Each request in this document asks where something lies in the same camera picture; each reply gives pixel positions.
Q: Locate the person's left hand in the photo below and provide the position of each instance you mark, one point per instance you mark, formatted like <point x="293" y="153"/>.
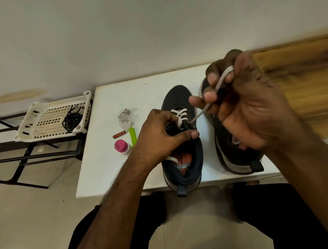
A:
<point x="159" y="141"/>

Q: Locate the person's right hand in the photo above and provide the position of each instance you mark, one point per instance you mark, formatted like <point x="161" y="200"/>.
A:
<point x="246" y="107"/>

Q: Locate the grey shoelace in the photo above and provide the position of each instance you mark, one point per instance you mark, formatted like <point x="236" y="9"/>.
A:
<point x="235" y="140"/>

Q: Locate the dark sneaker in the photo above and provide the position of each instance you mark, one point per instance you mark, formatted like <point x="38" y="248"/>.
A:
<point x="179" y="95"/>
<point x="233" y="154"/>

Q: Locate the black shoelace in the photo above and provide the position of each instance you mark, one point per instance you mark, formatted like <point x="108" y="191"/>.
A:
<point x="78" y="112"/>
<point x="71" y="122"/>

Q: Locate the person's left forearm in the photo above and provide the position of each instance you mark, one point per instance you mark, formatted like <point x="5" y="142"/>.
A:
<point x="118" y="208"/>

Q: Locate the green marker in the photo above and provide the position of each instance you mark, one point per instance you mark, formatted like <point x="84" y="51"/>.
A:
<point x="133" y="136"/>

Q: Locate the pink capped white bottle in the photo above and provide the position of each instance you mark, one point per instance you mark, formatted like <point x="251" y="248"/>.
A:
<point x="121" y="146"/>

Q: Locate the small red stick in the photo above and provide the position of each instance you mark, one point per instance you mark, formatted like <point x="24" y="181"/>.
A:
<point x="119" y="134"/>

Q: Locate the crumpled white paper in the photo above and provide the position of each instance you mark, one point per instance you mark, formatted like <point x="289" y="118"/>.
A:
<point x="125" y="118"/>

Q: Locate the wooden board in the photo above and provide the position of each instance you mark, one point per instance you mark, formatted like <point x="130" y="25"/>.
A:
<point x="307" y="87"/>

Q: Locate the white perforated plastic tray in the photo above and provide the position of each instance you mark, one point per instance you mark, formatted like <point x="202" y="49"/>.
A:
<point x="43" y="120"/>

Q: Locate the black metal rack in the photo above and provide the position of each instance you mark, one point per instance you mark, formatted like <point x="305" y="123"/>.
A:
<point x="30" y="151"/>

